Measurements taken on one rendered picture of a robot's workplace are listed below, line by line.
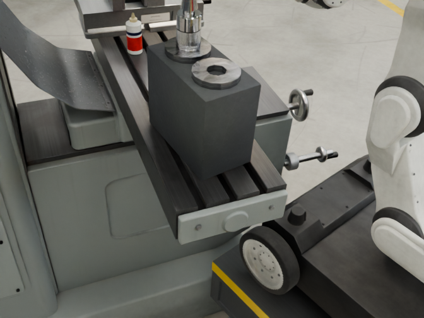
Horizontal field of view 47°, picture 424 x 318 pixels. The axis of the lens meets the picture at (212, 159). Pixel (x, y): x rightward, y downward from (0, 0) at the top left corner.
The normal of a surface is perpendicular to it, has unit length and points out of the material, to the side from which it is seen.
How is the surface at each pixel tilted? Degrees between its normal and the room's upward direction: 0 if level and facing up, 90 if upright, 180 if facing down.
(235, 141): 90
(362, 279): 0
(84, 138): 90
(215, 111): 90
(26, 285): 89
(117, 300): 0
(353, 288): 0
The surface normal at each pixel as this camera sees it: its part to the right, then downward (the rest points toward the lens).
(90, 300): 0.05, -0.75
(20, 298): 0.37, 0.61
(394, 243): -0.76, 0.39
